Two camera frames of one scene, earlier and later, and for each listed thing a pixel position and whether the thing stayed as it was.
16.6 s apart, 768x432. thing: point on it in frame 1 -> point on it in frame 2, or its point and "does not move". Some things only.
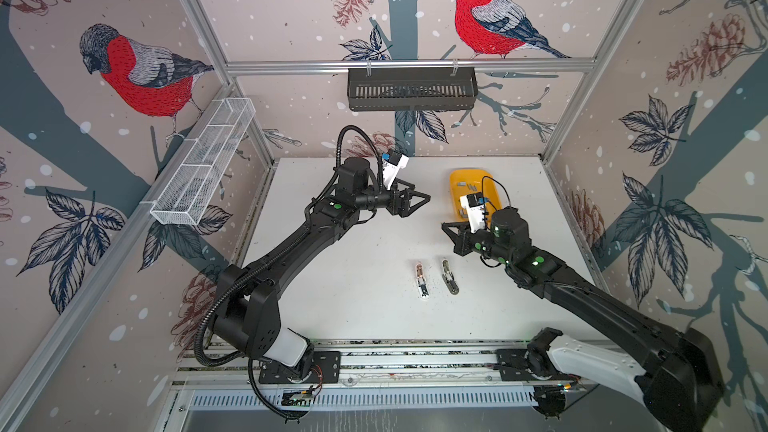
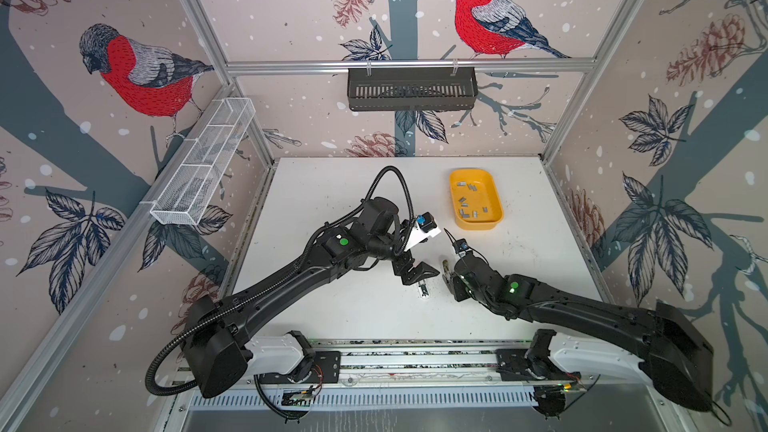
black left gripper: [402, 208] -> [415, 273]
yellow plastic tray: [469, 181] does not move
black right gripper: [462, 237] -> [457, 291]
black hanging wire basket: [412, 89] does not move
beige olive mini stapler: [449, 279] does not move
